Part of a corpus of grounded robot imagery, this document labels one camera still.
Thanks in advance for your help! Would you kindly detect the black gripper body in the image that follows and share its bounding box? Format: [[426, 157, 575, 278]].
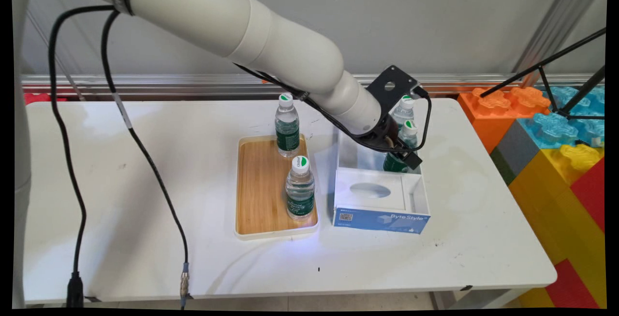
[[360, 115, 408, 155]]

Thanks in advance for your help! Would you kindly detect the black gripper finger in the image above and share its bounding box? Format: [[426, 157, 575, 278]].
[[399, 150, 423, 171]]

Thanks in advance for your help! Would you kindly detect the water bottle green label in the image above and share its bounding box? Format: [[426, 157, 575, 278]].
[[275, 93, 301, 158], [383, 120, 419, 174], [285, 156, 316, 221], [391, 95, 416, 132]]

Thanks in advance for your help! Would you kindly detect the white box blue front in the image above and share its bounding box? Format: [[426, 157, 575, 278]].
[[332, 113, 432, 235]]

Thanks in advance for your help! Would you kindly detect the orange giant building block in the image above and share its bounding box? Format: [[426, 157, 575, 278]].
[[457, 86, 552, 155]]

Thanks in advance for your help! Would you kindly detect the grey giant building block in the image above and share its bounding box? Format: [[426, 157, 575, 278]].
[[489, 120, 542, 186]]

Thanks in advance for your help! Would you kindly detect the wooden tray white rim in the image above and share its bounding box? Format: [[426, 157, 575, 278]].
[[235, 134, 320, 241]]

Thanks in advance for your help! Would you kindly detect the yellow giant building block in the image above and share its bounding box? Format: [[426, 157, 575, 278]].
[[507, 144, 607, 310]]

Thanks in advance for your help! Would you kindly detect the grey table leg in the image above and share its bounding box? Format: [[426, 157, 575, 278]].
[[429, 289, 533, 310]]

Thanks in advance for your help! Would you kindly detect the blue giant building block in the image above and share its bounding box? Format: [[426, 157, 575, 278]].
[[516, 86, 606, 150]]

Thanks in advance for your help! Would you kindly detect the black tripod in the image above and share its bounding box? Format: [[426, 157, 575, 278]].
[[479, 28, 607, 121]]

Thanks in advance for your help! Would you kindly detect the red giant building block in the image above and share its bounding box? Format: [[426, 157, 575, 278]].
[[569, 158, 606, 235], [545, 258, 601, 310]]

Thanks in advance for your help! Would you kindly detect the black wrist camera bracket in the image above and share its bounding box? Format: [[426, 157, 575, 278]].
[[366, 65, 421, 114]]

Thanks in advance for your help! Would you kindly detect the wide aluminium frame post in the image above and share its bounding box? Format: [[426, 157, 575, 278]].
[[512, 0, 608, 89]]

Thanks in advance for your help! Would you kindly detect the aluminium wall rail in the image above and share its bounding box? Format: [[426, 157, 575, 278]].
[[21, 74, 605, 98]]

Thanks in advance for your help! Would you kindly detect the black cable metal connector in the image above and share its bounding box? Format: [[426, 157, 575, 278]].
[[100, 10, 191, 310]]

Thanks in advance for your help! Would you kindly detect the thin aluminium frame post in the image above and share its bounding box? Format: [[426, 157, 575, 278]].
[[26, 10, 87, 102]]

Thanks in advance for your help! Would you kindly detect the black cable thick plug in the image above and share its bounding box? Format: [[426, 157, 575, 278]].
[[48, 5, 433, 308]]

